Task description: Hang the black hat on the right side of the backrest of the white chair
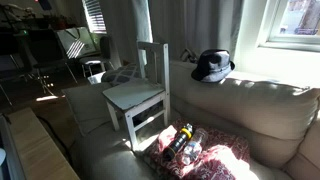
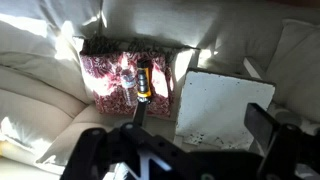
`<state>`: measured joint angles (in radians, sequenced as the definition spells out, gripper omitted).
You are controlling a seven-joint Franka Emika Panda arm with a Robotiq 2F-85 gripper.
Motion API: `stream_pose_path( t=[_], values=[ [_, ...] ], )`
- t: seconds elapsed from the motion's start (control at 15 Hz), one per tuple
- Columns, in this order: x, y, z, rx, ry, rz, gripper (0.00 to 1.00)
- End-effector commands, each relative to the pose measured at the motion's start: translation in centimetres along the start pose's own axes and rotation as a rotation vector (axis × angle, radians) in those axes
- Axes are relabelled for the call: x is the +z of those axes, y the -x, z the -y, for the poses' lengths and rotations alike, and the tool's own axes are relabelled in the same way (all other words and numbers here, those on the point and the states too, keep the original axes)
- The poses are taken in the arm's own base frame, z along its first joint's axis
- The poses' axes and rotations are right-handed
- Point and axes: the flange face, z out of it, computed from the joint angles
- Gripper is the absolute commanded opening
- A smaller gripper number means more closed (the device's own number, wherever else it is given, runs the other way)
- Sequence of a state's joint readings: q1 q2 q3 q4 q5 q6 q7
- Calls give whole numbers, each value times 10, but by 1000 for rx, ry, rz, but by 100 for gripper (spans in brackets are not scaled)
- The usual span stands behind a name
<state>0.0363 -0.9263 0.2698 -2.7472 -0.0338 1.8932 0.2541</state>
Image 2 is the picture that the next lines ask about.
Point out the red white patterned cloth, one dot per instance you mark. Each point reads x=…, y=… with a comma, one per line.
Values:
x=106, y=80

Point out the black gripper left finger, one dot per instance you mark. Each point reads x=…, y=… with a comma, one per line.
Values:
x=100, y=153

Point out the cream fabric sofa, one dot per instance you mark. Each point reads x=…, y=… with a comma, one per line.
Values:
x=40, y=86

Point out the white wooden chair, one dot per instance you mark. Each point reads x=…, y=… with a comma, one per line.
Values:
x=220, y=106

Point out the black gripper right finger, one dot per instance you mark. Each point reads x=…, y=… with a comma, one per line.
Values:
x=283, y=146

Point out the clear plastic water bottle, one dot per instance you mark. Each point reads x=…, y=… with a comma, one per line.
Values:
x=129, y=90

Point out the black yellow flashlight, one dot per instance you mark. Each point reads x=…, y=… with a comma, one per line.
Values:
x=144, y=81

